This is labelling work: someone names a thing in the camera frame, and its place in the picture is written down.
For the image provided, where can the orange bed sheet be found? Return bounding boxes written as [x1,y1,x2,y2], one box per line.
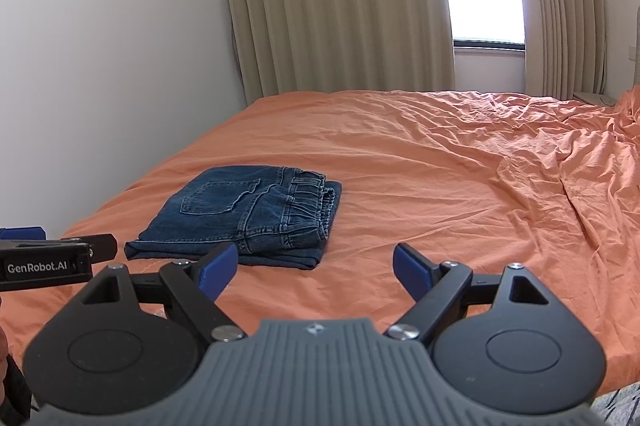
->
[0,86,640,407]

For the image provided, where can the beige bedside ledge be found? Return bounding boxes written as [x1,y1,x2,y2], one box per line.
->
[572,90,617,107]

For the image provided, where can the blue denim pants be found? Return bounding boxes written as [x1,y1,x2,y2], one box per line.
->
[124,166,344,271]

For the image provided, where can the grey patterned cloth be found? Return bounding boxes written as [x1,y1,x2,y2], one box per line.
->
[590,383,640,426]

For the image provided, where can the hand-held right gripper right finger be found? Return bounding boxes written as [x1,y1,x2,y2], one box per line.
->
[386,243,551,342]

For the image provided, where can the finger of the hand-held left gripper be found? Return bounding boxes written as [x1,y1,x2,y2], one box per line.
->
[60,233,119,265]
[0,227,47,241]

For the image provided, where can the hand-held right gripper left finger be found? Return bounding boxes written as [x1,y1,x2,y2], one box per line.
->
[82,242,246,343]

